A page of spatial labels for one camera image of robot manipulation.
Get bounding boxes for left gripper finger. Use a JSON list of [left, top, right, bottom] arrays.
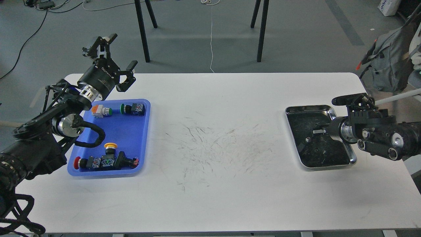
[[82, 33, 118, 66], [115, 60, 138, 92]]

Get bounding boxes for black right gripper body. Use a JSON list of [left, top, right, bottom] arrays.
[[326, 117, 346, 143]]

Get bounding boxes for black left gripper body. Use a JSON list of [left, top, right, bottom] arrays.
[[78, 59, 120, 100]]

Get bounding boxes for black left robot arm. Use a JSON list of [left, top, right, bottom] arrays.
[[0, 34, 138, 236]]

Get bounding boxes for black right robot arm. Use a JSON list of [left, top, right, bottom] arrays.
[[312, 93, 421, 161]]

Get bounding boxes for silver metal tray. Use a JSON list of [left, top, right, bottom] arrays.
[[285, 105, 357, 171]]

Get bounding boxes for green black push button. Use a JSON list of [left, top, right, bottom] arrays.
[[120, 103, 146, 117]]

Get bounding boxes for orange white push button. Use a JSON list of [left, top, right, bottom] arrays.
[[90, 104, 113, 118]]

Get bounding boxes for blue plastic tray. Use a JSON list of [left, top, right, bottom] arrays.
[[67, 99, 151, 176]]

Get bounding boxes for yellow mushroom push button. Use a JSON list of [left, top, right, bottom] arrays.
[[104, 143, 118, 156]]

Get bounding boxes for left black table legs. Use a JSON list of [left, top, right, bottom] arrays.
[[134, 0, 158, 63]]

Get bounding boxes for black table legs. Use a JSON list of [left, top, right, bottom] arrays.
[[134, 0, 158, 63], [250, 0, 269, 63]]

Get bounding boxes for red push button assembly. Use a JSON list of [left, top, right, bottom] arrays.
[[73, 151, 139, 171]]

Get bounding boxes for grey backpack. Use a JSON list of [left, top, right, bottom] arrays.
[[356, 19, 420, 92]]

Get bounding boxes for white box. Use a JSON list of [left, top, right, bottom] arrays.
[[377, 0, 401, 17]]

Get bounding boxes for right black table legs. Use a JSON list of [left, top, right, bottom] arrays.
[[250, 0, 269, 63]]

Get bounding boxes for black floor cable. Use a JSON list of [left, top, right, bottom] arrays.
[[0, 0, 84, 80]]

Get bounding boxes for white floor cable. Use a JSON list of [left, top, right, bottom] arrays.
[[201, 0, 220, 73]]

